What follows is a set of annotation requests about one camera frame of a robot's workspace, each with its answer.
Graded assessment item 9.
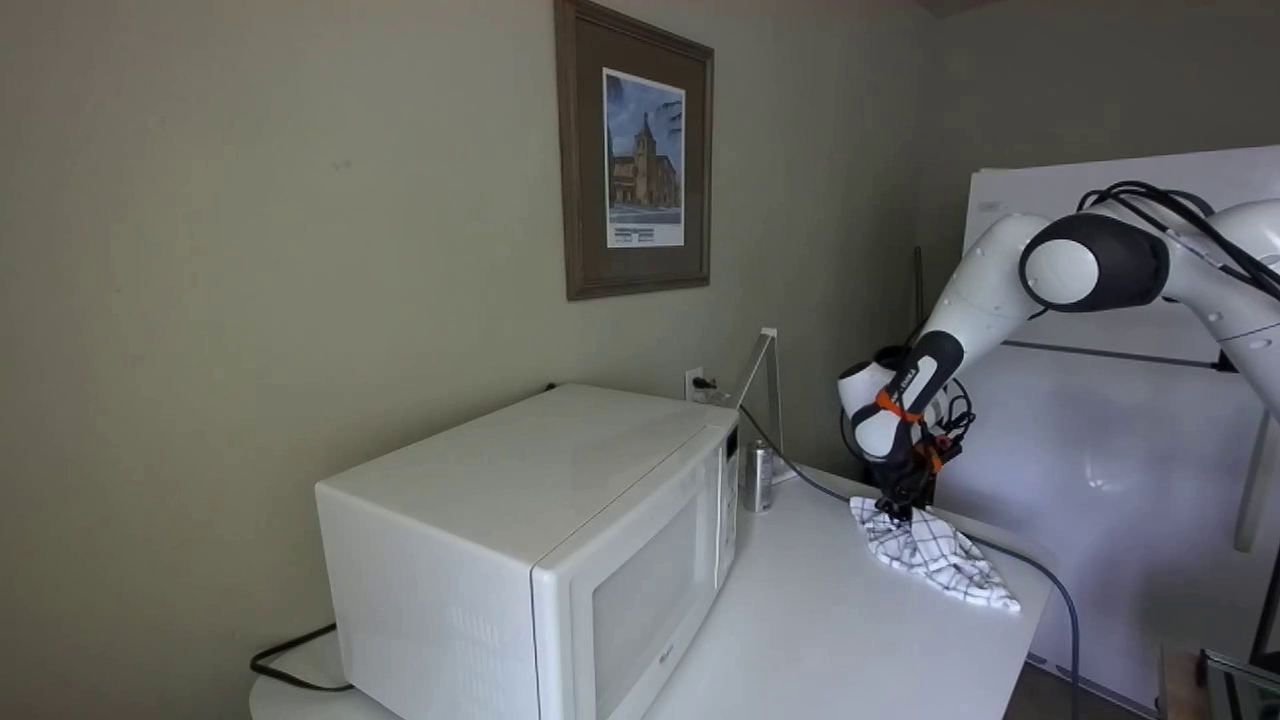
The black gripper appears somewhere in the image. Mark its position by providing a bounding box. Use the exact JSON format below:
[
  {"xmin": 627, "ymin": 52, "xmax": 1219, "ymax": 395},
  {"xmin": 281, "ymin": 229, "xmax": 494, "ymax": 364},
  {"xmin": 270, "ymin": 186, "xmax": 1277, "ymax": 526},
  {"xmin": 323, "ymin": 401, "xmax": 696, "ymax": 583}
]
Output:
[{"xmin": 867, "ymin": 444, "xmax": 943, "ymax": 526}]

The white green checked cloth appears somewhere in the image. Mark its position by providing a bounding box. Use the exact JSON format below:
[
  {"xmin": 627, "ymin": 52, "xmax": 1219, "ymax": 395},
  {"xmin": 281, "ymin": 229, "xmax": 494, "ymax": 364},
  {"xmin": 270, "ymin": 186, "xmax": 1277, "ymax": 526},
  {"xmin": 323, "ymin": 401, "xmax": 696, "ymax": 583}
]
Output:
[{"xmin": 844, "ymin": 491, "xmax": 1023, "ymax": 619}]

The small metal cylinder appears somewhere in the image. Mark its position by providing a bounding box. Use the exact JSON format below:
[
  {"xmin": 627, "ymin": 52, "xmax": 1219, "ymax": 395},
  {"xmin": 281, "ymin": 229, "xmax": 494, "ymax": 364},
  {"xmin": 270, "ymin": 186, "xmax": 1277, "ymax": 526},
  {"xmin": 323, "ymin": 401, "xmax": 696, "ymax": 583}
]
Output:
[{"xmin": 748, "ymin": 444, "xmax": 778, "ymax": 515}]

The white board panel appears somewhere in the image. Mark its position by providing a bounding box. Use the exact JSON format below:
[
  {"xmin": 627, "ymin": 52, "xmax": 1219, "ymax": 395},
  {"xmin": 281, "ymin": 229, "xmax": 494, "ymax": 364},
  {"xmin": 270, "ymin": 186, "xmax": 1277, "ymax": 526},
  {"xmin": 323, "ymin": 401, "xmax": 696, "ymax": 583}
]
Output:
[{"xmin": 930, "ymin": 141, "xmax": 1280, "ymax": 714}]

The white microwave oven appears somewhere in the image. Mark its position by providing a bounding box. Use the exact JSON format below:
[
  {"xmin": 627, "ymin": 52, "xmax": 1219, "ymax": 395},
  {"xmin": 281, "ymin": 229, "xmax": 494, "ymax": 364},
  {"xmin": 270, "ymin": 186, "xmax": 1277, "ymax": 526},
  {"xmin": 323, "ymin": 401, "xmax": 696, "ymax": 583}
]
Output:
[{"xmin": 312, "ymin": 382, "xmax": 742, "ymax": 720}]

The framed building picture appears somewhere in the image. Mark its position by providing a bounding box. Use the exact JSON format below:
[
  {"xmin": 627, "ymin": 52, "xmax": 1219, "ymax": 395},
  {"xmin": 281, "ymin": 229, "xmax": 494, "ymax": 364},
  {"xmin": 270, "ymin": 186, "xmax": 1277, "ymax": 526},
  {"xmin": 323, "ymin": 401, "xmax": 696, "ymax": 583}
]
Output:
[{"xmin": 553, "ymin": 0, "xmax": 720, "ymax": 303}]

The orange cable strap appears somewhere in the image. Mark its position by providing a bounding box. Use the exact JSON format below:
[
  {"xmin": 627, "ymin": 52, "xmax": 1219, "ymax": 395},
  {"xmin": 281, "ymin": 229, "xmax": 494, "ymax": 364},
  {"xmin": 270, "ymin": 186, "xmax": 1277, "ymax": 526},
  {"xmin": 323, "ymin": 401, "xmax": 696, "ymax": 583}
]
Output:
[{"xmin": 873, "ymin": 388, "xmax": 952, "ymax": 473}]

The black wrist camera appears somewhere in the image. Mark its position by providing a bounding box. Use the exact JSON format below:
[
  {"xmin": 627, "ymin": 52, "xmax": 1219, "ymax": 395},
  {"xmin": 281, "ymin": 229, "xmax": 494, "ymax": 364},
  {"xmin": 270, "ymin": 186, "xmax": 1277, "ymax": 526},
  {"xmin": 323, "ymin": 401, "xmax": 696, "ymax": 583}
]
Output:
[{"xmin": 930, "ymin": 382, "xmax": 981, "ymax": 473}]

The grey cable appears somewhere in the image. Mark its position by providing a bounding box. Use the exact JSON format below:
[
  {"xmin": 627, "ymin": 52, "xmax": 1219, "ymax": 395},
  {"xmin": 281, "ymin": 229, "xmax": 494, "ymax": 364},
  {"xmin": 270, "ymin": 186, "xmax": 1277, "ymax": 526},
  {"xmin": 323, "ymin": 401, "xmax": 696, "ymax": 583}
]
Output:
[{"xmin": 735, "ymin": 405, "xmax": 1089, "ymax": 720}]

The white plug with cable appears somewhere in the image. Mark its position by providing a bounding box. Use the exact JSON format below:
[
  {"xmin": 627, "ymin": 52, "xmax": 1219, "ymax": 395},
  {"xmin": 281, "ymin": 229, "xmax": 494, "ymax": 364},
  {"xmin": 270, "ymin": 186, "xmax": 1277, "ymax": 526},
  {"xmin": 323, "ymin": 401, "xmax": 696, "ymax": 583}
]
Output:
[{"xmin": 733, "ymin": 325, "xmax": 790, "ymax": 473}]

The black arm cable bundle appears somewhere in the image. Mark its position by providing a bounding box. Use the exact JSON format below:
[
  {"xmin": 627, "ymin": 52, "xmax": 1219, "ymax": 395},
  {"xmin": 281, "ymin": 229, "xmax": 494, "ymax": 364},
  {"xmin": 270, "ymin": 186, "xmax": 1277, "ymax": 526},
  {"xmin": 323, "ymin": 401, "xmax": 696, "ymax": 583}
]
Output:
[{"xmin": 1073, "ymin": 177, "xmax": 1280, "ymax": 303}]

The black microwave power cord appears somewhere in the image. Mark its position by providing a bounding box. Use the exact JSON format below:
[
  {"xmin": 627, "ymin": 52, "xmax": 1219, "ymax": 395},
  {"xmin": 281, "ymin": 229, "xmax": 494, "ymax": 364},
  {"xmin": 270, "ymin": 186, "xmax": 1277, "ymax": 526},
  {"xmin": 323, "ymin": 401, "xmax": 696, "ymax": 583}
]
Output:
[{"xmin": 246, "ymin": 617, "xmax": 355, "ymax": 697}]

